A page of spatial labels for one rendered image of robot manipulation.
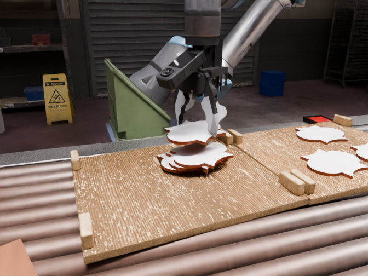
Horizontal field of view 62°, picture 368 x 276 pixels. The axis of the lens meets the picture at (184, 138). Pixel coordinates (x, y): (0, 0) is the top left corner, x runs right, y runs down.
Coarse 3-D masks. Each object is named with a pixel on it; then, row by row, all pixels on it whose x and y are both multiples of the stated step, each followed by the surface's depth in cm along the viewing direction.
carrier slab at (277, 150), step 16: (288, 128) 94; (336, 128) 94; (352, 128) 94; (240, 144) 82; (256, 144) 82; (272, 144) 82; (288, 144) 82; (304, 144) 82; (320, 144) 82; (336, 144) 82; (352, 144) 82; (256, 160) 73; (272, 160) 73; (288, 160) 73; (320, 176) 65; (336, 176) 65; (304, 192) 59; (320, 192) 59; (336, 192) 59; (352, 192) 61
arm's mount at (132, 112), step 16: (112, 64) 110; (112, 80) 94; (128, 80) 92; (112, 96) 101; (128, 96) 94; (144, 96) 95; (112, 112) 104; (128, 112) 96; (144, 112) 98; (160, 112) 99; (112, 128) 111; (128, 128) 98; (144, 128) 99; (160, 128) 101
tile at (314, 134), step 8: (296, 128) 92; (304, 128) 91; (312, 128) 91; (320, 128) 91; (328, 128) 91; (304, 136) 85; (312, 136) 85; (320, 136) 85; (328, 136) 85; (336, 136) 85
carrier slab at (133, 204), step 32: (96, 160) 73; (128, 160) 73; (160, 160) 73; (96, 192) 59; (128, 192) 59; (160, 192) 59; (192, 192) 59; (224, 192) 59; (256, 192) 59; (288, 192) 59; (96, 224) 50; (128, 224) 50; (160, 224) 50; (192, 224) 50; (224, 224) 52; (96, 256) 44
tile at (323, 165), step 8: (320, 152) 75; (328, 152) 75; (336, 152) 75; (344, 152) 75; (304, 160) 73; (312, 160) 71; (320, 160) 71; (328, 160) 71; (336, 160) 71; (344, 160) 71; (352, 160) 71; (312, 168) 67; (320, 168) 67; (328, 168) 67; (336, 168) 67; (344, 168) 67; (352, 168) 67; (360, 168) 67; (352, 176) 64
